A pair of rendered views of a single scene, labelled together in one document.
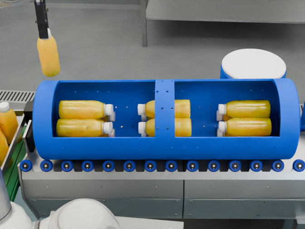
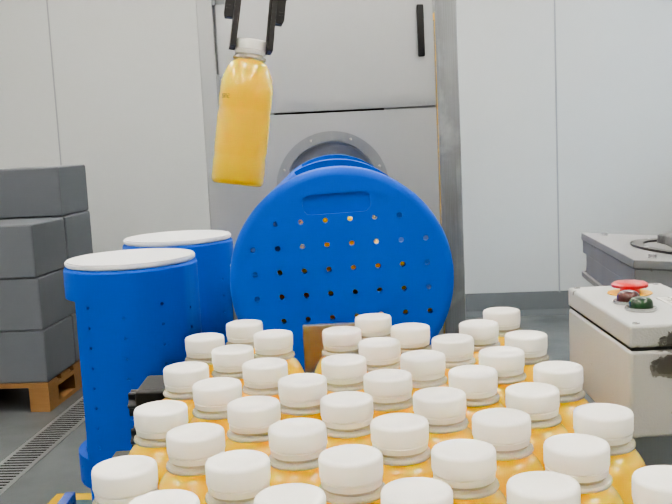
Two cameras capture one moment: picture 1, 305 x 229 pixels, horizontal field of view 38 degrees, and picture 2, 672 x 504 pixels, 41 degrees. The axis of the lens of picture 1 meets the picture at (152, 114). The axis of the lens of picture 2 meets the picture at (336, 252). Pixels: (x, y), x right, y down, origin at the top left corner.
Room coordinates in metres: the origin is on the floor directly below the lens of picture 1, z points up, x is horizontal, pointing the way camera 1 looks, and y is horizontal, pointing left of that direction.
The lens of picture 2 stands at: (1.32, 1.51, 1.27)
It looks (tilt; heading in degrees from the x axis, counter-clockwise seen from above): 7 degrees down; 267
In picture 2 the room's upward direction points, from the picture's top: 3 degrees counter-clockwise
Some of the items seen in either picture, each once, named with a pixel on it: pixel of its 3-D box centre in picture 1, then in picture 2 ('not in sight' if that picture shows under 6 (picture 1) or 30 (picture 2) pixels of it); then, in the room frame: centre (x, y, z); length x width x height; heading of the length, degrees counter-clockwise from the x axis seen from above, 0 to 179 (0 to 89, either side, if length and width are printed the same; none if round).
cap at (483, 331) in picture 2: not in sight; (478, 331); (1.13, 0.64, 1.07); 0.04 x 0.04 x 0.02
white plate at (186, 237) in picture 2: not in sight; (177, 237); (1.60, -0.85, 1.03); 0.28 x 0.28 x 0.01
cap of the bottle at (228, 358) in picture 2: not in sight; (233, 357); (1.37, 0.69, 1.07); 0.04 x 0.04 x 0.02
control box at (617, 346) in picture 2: not in sight; (647, 351); (0.97, 0.68, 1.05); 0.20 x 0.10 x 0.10; 87
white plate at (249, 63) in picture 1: (253, 65); (130, 258); (1.66, -0.45, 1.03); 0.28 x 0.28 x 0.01
